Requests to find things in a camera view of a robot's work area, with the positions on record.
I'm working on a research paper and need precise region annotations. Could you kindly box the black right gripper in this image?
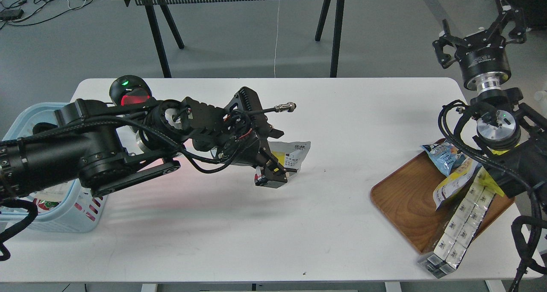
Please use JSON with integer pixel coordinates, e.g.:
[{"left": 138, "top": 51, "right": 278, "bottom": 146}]
[{"left": 432, "top": 0, "right": 527, "bottom": 91}]

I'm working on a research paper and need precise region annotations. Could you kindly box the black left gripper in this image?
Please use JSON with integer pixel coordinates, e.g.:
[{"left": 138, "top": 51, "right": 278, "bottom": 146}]
[{"left": 188, "top": 87, "right": 297, "bottom": 189}]

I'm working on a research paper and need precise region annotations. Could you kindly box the yellow white snack pouch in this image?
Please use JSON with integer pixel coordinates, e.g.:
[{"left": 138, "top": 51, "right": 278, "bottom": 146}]
[{"left": 268, "top": 141, "right": 311, "bottom": 175}]

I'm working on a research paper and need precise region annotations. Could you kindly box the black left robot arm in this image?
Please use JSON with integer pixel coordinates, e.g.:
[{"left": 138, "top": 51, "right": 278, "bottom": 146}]
[{"left": 1, "top": 87, "right": 297, "bottom": 261}]

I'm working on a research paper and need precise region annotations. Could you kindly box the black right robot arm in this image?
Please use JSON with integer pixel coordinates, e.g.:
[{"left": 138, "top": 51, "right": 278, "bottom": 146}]
[{"left": 432, "top": 0, "right": 547, "bottom": 292}]

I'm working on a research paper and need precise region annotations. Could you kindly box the blue snack bag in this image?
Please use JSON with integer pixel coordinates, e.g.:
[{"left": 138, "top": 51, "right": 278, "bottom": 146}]
[{"left": 421, "top": 141, "right": 467, "bottom": 177}]

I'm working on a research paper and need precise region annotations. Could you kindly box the yellow cartoon snack pack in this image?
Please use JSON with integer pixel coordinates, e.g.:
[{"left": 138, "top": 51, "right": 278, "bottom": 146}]
[{"left": 476, "top": 167, "right": 506, "bottom": 197}]

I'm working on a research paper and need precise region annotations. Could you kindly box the yellow silver snack pouch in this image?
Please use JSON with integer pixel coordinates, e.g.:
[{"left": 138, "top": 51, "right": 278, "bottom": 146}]
[{"left": 432, "top": 158, "right": 481, "bottom": 210}]

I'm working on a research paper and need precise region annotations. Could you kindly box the long white boxed snack pack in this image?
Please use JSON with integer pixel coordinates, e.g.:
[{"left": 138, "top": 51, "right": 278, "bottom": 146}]
[{"left": 418, "top": 168, "right": 496, "bottom": 279}]

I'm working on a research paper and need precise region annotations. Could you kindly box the light blue plastic basket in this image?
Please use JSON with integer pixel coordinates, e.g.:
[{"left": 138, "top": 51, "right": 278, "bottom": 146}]
[{"left": 3, "top": 102, "right": 107, "bottom": 233}]

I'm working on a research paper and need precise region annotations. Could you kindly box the white snack packet in basket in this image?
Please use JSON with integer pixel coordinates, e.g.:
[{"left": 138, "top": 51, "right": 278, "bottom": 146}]
[{"left": 31, "top": 180, "right": 74, "bottom": 202}]

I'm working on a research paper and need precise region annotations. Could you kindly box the red snack bag in basket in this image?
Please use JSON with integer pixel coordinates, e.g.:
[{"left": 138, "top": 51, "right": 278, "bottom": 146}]
[{"left": 33, "top": 199, "right": 60, "bottom": 213}]

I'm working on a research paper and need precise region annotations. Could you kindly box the brown wooden tray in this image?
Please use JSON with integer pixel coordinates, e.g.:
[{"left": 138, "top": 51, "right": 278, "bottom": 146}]
[{"left": 371, "top": 139, "right": 515, "bottom": 254}]

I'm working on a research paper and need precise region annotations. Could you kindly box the black barcode scanner red window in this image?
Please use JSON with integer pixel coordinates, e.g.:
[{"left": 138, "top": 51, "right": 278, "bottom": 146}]
[{"left": 109, "top": 74, "right": 152, "bottom": 106}]

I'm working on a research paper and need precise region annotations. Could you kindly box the white hanging cable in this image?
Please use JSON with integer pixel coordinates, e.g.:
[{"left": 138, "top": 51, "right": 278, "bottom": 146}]
[{"left": 273, "top": 0, "right": 280, "bottom": 78}]

